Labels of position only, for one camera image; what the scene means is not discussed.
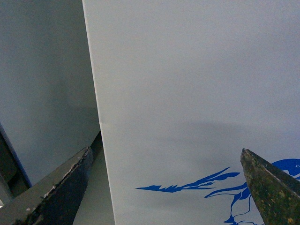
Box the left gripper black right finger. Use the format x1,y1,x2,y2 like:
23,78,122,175
240,149,300,225

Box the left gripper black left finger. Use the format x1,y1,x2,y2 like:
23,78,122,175
0,147,93,225

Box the white chest freezer blue rim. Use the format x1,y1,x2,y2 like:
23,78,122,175
78,0,300,225

